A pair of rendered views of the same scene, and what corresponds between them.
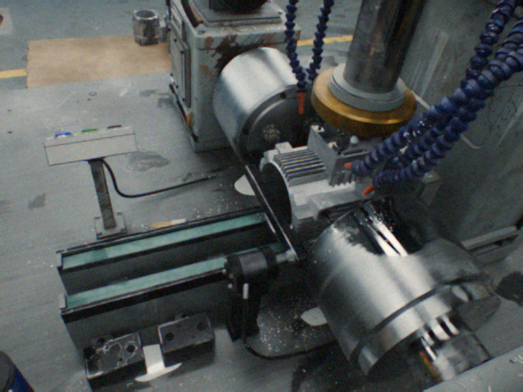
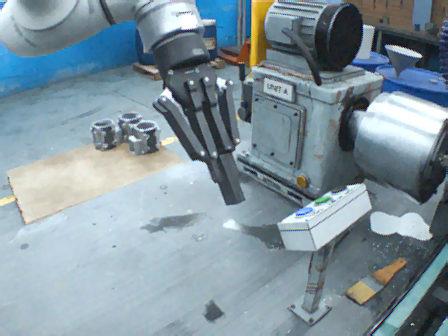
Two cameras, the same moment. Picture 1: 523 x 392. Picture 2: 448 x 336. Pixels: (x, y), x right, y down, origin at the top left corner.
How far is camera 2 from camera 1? 0.69 m
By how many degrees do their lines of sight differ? 17
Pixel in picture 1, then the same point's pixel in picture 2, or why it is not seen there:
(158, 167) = not seen: hidden behind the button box
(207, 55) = (336, 109)
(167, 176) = not seen: hidden behind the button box
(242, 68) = (393, 109)
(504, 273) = not seen: outside the picture
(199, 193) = (354, 248)
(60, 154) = (323, 233)
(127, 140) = (364, 199)
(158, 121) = (251, 195)
